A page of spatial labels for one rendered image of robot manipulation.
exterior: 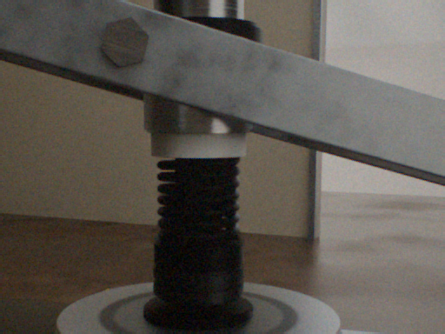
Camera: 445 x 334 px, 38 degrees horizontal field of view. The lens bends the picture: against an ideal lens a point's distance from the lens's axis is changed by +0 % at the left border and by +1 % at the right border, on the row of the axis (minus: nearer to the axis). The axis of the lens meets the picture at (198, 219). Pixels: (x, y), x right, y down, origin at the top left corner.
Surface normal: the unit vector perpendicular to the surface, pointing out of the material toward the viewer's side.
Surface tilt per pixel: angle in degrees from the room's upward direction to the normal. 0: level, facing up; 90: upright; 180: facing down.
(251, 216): 90
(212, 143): 90
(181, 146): 90
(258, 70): 90
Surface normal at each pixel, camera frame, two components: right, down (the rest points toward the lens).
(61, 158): -0.44, 0.14
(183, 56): 0.15, 0.15
